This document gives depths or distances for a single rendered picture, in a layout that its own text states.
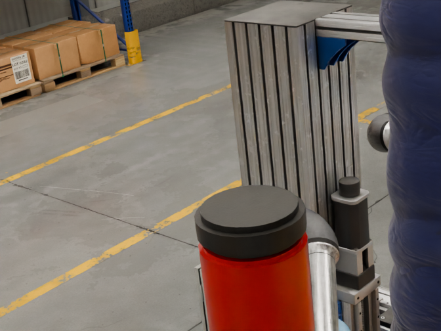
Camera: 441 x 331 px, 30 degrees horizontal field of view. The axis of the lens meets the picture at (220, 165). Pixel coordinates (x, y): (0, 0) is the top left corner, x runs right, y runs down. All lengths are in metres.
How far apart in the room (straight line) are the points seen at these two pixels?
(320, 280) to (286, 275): 1.45
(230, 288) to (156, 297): 4.58
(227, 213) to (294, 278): 0.04
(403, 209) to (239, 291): 1.06
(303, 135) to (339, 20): 0.31
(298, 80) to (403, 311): 0.83
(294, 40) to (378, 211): 3.69
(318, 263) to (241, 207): 1.48
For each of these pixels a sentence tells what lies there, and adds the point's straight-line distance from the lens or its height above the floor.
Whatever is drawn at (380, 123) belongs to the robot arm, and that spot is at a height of 1.64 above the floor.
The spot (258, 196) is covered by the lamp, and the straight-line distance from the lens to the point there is 0.38.
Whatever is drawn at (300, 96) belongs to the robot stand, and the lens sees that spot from 2.14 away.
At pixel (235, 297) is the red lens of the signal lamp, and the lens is 0.36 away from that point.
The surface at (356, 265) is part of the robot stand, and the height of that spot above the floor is 1.33.
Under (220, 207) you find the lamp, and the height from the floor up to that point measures 2.34.
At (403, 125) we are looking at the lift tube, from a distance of 1.35.
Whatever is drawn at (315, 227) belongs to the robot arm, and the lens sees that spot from 1.89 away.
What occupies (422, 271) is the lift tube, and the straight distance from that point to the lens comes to 1.43.
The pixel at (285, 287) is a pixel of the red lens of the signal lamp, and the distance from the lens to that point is 0.36.
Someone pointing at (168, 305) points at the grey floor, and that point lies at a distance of 4.85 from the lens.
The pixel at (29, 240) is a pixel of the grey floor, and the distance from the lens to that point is 5.96.
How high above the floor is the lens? 2.49
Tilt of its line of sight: 22 degrees down
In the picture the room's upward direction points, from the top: 7 degrees counter-clockwise
